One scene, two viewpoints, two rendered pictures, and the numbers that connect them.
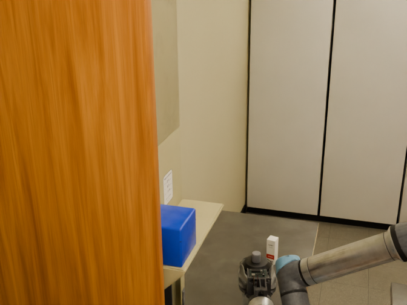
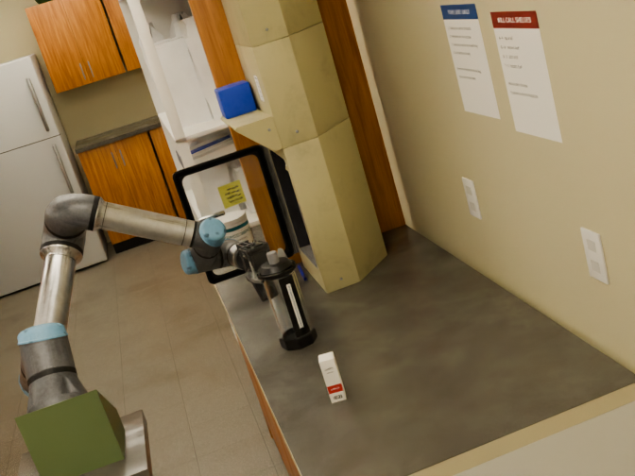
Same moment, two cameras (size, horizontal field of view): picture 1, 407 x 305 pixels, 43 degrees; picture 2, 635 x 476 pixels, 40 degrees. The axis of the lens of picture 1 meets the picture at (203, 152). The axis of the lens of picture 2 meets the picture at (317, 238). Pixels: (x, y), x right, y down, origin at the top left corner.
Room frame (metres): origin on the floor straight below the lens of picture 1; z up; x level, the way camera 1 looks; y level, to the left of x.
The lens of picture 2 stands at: (3.47, -1.03, 1.89)
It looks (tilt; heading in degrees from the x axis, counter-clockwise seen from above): 17 degrees down; 154
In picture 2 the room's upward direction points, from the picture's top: 17 degrees counter-clockwise
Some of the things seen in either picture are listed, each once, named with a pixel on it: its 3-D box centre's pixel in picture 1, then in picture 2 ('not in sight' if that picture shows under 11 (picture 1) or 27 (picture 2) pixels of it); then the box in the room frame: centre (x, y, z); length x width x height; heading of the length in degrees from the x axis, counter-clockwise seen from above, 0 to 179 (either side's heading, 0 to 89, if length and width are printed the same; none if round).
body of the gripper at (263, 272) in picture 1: (259, 290); (253, 258); (1.31, -0.16, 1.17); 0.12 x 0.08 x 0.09; 178
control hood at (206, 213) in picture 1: (183, 248); (249, 131); (1.07, 0.05, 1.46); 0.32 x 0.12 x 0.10; 163
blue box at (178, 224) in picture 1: (166, 233); (235, 99); (0.97, 0.08, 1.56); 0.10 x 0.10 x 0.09; 73
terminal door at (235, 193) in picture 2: not in sight; (234, 214); (0.89, -0.01, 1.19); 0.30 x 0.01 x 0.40; 73
